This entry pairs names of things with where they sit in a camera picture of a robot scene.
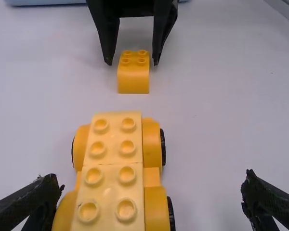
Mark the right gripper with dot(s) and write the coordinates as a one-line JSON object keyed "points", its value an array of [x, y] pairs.
{"points": [[135, 8]]}

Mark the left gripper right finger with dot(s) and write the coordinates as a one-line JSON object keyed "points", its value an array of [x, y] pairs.
{"points": [[269, 199]]}

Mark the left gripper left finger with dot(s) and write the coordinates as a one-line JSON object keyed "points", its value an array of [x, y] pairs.
{"points": [[19, 207]]}

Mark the yellow toy brick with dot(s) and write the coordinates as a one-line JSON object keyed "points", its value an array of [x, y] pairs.
{"points": [[133, 77]]}

